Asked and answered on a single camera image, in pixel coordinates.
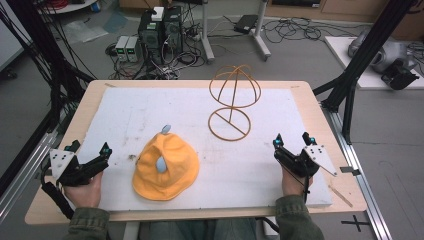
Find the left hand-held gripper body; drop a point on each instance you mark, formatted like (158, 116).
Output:
(65, 166)

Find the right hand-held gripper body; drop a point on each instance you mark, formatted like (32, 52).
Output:
(296, 165)

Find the yellow hat with blue ears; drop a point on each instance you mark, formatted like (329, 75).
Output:
(176, 173)

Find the person's right hand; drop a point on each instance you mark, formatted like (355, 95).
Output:
(293, 185)

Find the person's left hand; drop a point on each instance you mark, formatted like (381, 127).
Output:
(85, 195)

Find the light wooden table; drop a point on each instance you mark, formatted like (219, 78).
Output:
(310, 100)

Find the white foam board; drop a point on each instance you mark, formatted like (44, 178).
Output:
(233, 166)

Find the thin wooden stick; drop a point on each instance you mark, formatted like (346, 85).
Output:
(340, 196)

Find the white platform board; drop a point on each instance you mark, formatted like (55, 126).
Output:
(340, 53)

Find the grey power supply unit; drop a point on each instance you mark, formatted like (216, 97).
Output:
(134, 49)
(121, 48)

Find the white stand leg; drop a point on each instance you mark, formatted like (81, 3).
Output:
(260, 36)
(207, 36)

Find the clear plastic sheet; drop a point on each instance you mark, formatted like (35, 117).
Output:
(83, 31)

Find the grey and black machine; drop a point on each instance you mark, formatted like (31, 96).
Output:
(390, 58)

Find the person's legs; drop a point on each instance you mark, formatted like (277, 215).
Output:
(200, 230)

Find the black box on floor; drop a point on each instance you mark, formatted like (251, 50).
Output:
(246, 24)

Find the black computer tower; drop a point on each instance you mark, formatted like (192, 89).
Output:
(173, 30)
(150, 36)

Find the white round table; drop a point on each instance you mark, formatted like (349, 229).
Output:
(71, 6)

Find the blue tape roll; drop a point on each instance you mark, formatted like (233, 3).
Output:
(96, 6)

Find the aluminium rail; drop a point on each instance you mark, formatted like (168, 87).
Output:
(30, 163)
(353, 160)

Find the small metal bracket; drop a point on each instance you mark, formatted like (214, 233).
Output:
(350, 170)

